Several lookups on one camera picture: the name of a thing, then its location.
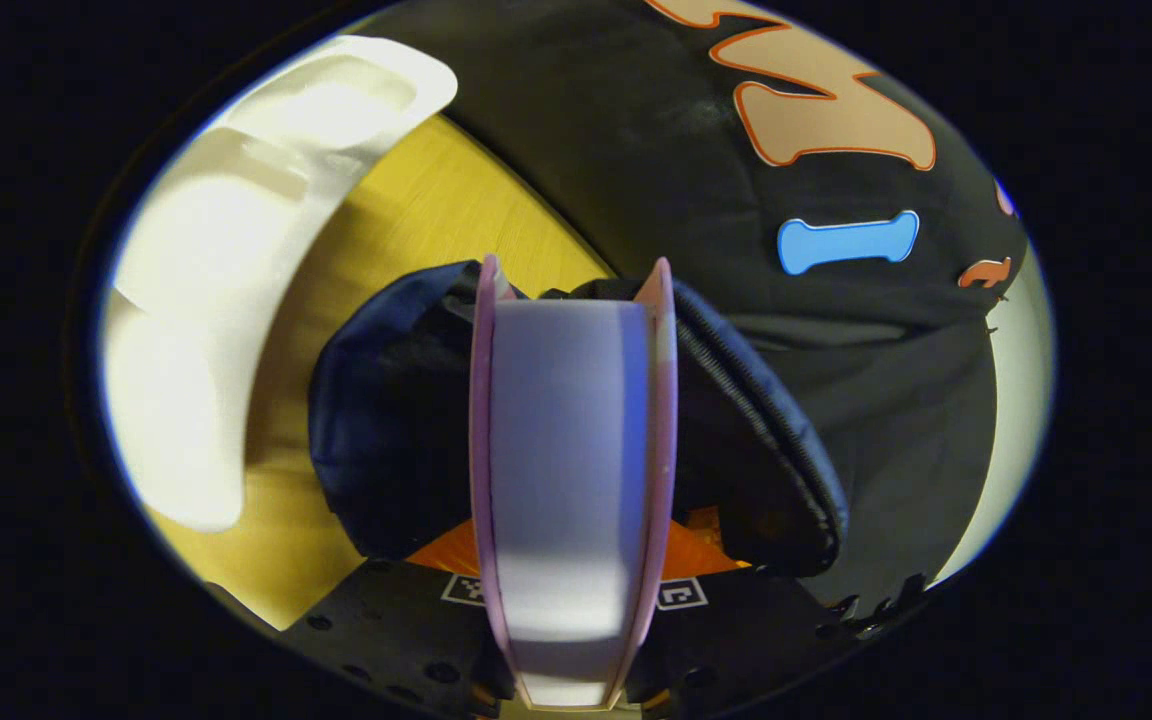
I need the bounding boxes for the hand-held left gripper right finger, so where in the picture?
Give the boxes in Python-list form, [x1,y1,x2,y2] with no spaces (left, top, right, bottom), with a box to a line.
[626,505,837,717]

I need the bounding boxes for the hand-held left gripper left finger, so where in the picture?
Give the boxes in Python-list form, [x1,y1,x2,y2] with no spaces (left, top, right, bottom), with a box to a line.
[281,518,519,719]

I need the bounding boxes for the blue schoolbag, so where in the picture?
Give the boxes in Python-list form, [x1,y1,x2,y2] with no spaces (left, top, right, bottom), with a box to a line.
[308,258,849,579]

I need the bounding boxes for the pink cover book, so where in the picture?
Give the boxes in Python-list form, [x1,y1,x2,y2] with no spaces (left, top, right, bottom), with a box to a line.
[468,253,680,711]

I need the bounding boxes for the white plastic bookshelf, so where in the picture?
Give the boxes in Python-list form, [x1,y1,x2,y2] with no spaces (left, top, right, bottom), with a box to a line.
[101,35,459,533]

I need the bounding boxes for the black backdrop cloth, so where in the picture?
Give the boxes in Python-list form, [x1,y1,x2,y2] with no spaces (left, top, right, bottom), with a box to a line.
[376,0,1029,611]

